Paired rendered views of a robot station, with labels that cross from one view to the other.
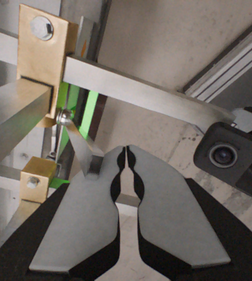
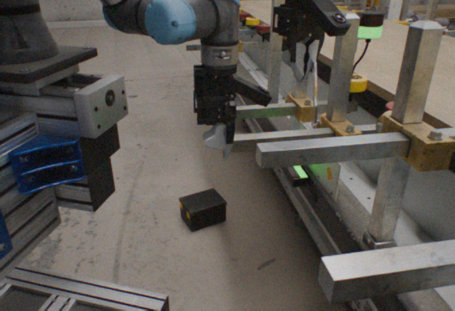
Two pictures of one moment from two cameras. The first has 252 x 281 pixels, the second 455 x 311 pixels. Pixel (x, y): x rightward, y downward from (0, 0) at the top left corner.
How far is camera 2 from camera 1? 0.77 m
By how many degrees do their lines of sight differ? 40
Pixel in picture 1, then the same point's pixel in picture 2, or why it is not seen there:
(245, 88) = not seen: outside the picture
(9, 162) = not seen: hidden behind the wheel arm
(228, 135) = (267, 95)
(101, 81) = (313, 131)
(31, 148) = not seen: hidden behind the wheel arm
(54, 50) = (340, 129)
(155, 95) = (284, 135)
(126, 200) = (242, 114)
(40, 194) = (298, 101)
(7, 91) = (344, 100)
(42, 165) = (307, 115)
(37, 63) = (343, 125)
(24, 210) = (302, 91)
